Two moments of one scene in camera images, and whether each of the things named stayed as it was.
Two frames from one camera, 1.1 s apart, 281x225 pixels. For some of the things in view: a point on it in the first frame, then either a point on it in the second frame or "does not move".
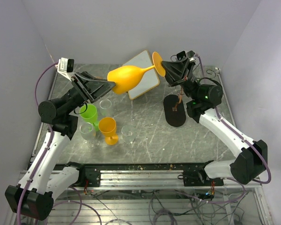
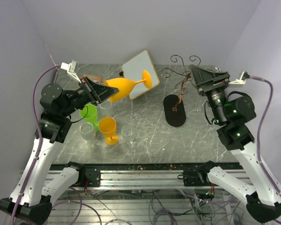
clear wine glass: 105,108 does not move
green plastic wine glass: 90,115 does not move
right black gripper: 180,67 -> 214,79
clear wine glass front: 88,133 does not move
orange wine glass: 126,77 -> 123,85
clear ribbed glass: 128,133 does not move
